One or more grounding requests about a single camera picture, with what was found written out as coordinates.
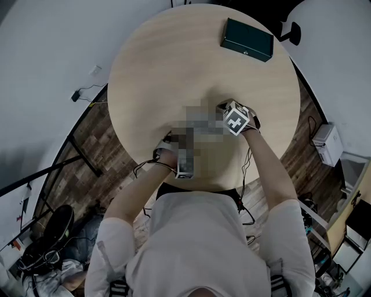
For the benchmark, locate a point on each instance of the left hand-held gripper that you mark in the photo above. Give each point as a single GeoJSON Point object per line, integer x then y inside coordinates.
{"type": "Point", "coordinates": [163, 145]}

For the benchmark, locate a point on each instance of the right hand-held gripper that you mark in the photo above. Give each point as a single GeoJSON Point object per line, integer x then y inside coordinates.
{"type": "Point", "coordinates": [236, 120]}

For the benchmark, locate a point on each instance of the person's right forearm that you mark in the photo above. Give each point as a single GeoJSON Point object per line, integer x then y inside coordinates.
{"type": "Point", "coordinates": [269, 168]}

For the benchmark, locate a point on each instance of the person's left forearm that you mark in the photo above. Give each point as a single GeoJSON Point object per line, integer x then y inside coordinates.
{"type": "Point", "coordinates": [136, 194]}

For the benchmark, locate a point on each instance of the person's black shorts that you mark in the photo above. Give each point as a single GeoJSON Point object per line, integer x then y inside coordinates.
{"type": "Point", "coordinates": [174, 188]}

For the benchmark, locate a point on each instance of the dark green box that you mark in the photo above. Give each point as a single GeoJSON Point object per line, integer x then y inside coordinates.
{"type": "Point", "coordinates": [246, 39]}

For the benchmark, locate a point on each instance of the white printer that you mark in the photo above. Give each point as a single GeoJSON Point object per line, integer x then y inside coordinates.
{"type": "Point", "coordinates": [327, 145]}

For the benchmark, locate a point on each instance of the black power adapter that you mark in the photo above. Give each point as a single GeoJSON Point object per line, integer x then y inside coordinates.
{"type": "Point", "coordinates": [76, 96]}

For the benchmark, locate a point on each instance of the black office chair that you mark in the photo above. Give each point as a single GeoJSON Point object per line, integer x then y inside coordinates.
{"type": "Point", "coordinates": [295, 33]}

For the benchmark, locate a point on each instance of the person's white shirt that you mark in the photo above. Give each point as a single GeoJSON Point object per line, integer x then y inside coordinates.
{"type": "Point", "coordinates": [203, 246]}

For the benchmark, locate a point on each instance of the grey bin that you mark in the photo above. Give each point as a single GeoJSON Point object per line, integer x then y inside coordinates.
{"type": "Point", "coordinates": [353, 174]}

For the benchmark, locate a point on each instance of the white metal desk leg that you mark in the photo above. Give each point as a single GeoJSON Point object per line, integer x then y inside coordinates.
{"type": "Point", "coordinates": [314, 223]}

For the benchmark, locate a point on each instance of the black bag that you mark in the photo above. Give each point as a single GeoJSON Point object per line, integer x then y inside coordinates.
{"type": "Point", "coordinates": [55, 223]}

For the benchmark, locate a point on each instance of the light wooden desk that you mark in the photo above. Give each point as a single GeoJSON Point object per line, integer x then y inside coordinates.
{"type": "Point", "coordinates": [337, 223]}

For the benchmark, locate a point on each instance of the black storage box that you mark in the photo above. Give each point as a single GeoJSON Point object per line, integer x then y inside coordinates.
{"type": "Point", "coordinates": [359, 220]}

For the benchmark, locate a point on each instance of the small red clip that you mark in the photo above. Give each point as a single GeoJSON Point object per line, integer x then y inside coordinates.
{"type": "Point", "coordinates": [18, 217]}

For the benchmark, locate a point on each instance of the white framed box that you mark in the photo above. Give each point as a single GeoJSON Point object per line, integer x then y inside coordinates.
{"type": "Point", "coordinates": [347, 256]}

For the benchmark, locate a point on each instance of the white wall socket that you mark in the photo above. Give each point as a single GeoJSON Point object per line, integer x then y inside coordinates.
{"type": "Point", "coordinates": [95, 70]}

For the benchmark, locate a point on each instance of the black metal frame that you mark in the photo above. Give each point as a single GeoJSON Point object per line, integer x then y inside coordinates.
{"type": "Point", "coordinates": [43, 171]}

